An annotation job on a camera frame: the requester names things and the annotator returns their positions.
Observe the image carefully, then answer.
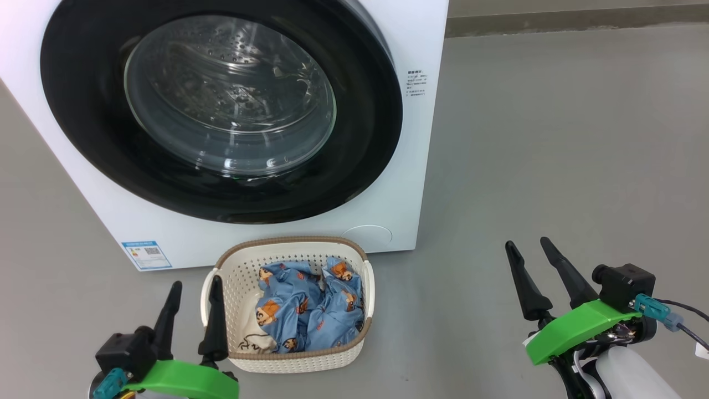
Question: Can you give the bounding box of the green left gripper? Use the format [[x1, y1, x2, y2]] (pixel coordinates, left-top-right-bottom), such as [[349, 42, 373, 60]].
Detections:
[[123, 275, 240, 399]]

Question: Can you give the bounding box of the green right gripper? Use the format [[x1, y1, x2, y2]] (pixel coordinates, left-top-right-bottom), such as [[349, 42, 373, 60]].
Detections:
[[505, 237, 657, 399]]

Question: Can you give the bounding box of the blue cartoon print garment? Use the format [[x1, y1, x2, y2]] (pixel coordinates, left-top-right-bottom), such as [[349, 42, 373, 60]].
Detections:
[[318, 256, 366, 344], [255, 260, 333, 354]]

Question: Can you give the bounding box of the black round glass door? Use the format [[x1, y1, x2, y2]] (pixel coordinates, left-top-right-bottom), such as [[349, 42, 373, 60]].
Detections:
[[40, 0, 403, 224]]

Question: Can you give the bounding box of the cream perforated laundry basket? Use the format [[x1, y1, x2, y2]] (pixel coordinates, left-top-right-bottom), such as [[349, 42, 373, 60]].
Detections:
[[201, 237, 376, 374]]

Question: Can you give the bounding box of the white front-load washing machine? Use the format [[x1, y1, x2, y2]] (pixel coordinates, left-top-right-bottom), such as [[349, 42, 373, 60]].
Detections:
[[0, 0, 450, 272]]

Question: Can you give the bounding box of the round white filter cover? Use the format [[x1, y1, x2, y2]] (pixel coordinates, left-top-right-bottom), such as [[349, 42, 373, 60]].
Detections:
[[341, 224, 393, 251]]

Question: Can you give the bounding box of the black cable teal connector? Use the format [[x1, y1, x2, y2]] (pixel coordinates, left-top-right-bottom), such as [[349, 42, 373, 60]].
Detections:
[[93, 367, 132, 399], [631, 294, 709, 347]]

